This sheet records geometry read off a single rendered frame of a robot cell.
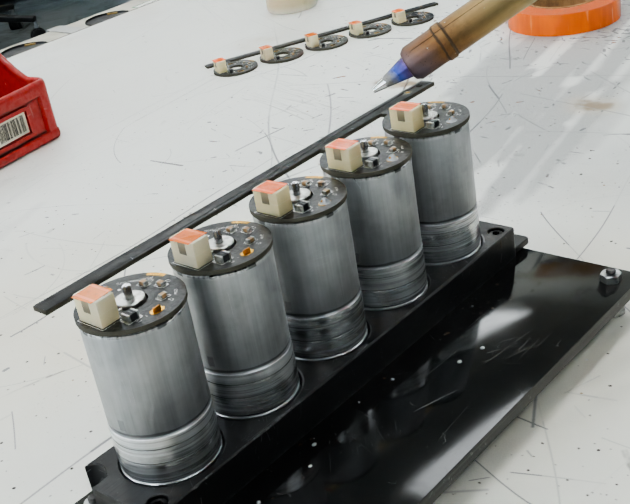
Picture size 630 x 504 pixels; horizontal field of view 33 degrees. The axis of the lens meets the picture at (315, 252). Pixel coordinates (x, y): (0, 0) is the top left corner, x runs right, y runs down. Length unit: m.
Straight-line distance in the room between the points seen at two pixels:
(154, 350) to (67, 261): 0.19
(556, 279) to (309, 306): 0.08
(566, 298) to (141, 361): 0.13
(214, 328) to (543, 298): 0.11
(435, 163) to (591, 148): 0.14
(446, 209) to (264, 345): 0.08
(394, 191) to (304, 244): 0.03
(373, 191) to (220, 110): 0.27
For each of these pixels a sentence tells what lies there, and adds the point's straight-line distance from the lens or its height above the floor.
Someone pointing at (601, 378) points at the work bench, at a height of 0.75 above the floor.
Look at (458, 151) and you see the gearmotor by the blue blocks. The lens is 0.30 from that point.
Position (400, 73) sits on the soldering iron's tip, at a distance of 0.23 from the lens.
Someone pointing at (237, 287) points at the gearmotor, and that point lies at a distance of 0.24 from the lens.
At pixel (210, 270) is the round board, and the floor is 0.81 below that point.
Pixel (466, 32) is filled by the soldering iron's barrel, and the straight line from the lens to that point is 0.22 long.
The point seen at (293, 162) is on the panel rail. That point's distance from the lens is 0.29.
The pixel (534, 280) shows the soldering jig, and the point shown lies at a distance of 0.32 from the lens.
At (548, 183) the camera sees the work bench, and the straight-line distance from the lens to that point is 0.40.
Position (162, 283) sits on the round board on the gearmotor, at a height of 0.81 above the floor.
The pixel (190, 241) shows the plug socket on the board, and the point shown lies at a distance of 0.24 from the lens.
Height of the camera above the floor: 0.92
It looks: 27 degrees down
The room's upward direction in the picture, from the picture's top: 10 degrees counter-clockwise
